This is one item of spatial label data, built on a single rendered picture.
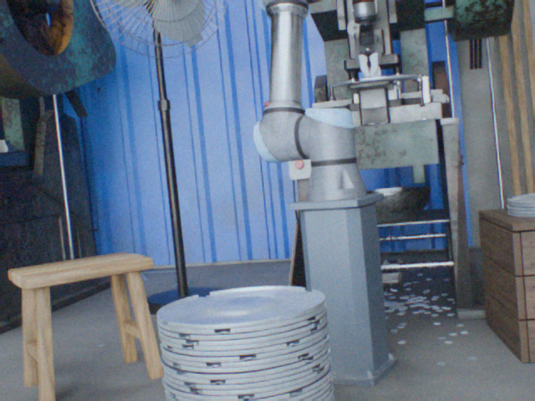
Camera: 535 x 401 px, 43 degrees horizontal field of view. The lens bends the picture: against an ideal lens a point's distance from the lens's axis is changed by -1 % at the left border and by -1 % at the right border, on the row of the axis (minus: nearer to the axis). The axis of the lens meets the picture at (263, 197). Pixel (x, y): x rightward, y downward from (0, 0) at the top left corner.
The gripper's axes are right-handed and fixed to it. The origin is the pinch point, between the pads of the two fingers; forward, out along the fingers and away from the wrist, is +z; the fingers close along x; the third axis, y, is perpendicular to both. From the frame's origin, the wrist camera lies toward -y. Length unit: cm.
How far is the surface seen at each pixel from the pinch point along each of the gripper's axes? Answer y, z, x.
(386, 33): 14.8, -15.8, -6.0
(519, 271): -54, 57, -35
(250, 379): -130, 57, 14
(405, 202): 9.4, 43.1, -7.2
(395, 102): 15.7, 8.2, -6.8
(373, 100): 5.2, 7.4, 0.2
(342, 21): 11.2, -21.7, 8.5
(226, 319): -125, 48, 18
